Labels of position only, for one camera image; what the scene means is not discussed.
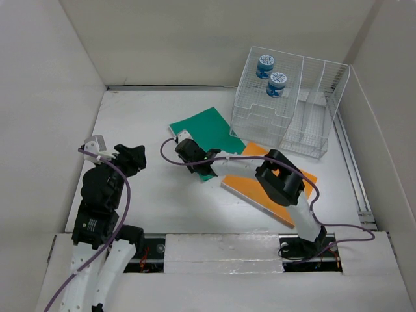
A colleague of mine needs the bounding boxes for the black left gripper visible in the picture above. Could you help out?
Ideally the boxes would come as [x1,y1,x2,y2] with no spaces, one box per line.
[94,143,145,207]

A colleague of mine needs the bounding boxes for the green notebook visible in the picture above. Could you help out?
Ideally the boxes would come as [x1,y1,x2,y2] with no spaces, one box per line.
[167,107,247,183]

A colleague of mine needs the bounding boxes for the blue white jar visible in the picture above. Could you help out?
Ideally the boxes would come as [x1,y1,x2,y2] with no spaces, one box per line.
[256,55,275,79]
[266,72,287,98]

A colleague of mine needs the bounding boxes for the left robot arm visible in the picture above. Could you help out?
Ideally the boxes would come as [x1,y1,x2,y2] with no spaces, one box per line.
[57,140,146,311]

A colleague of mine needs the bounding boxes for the orange notebook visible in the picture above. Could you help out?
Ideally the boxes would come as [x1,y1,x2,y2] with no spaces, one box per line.
[220,141,319,229]

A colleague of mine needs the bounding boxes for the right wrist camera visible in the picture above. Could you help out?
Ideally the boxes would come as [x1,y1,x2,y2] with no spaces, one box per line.
[175,129,192,144]

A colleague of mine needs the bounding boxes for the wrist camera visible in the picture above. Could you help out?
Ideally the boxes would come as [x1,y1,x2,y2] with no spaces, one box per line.
[175,129,192,144]
[83,135,115,163]

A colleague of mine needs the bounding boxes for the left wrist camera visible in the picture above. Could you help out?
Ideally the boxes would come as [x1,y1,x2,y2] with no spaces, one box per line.
[83,135,115,163]

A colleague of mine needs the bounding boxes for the white wire desk organizer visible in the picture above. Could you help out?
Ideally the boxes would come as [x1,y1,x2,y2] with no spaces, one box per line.
[230,47,350,159]

